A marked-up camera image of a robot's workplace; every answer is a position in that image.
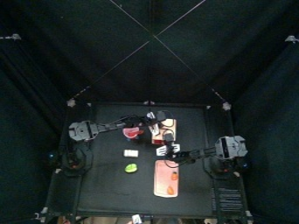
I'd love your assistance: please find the white rectangular block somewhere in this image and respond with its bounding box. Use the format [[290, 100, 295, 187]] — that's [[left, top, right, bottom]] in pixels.
[[123, 149, 140, 158]]

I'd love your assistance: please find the pink rectangular tray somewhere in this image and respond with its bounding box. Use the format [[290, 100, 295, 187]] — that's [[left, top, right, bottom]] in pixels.
[[154, 159, 182, 199]]

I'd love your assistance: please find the green toy vegetable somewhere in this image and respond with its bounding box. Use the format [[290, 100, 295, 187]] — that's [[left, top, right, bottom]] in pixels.
[[124, 163, 139, 174]]

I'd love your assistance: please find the white printed label sheet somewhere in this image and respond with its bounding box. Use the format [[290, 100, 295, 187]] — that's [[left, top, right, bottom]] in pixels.
[[216, 186, 246, 214]]

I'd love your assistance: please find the white tag at table edge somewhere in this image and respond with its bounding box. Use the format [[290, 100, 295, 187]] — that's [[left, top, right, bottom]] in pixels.
[[131, 213, 144, 224]]

